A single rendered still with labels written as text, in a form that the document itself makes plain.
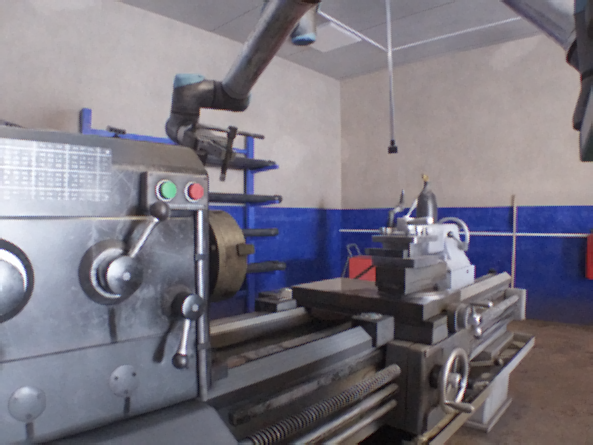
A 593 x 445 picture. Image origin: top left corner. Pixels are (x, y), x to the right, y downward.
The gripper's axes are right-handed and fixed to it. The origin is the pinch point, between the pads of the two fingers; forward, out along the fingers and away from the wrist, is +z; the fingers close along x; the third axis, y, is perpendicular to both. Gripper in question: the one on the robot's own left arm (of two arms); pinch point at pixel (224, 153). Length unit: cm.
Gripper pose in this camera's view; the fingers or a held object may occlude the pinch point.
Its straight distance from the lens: 107.5
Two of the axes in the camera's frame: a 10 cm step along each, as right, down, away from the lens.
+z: 5.9, 3.7, -7.2
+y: 2.7, -9.3, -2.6
